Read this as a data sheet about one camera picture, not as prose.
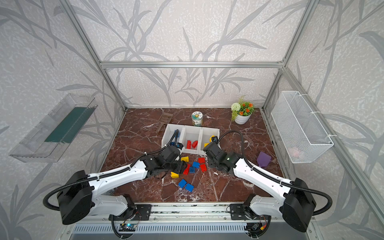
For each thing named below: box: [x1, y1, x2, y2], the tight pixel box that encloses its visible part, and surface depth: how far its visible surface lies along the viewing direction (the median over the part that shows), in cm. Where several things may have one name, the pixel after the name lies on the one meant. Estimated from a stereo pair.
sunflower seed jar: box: [191, 111, 204, 127], surface depth 107 cm
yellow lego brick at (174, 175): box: [170, 171, 180, 178], surface depth 86 cm
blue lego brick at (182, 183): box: [178, 179, 187, 188], surface depth 84 cm
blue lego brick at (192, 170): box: [189, 166, 196, 174], surface depth 89 cm
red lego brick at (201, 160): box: [198, 157, 206, 164], surface depth 95 cm
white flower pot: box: [234, 113, 253, 125], surface depth 109 cm
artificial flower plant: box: [231, 95, 255, 121], surface depth 104 cm
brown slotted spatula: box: [155, 112, 174, 134], surface depth 114 cm
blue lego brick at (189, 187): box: [185, 183, 194, 193], surface depth 82 cm
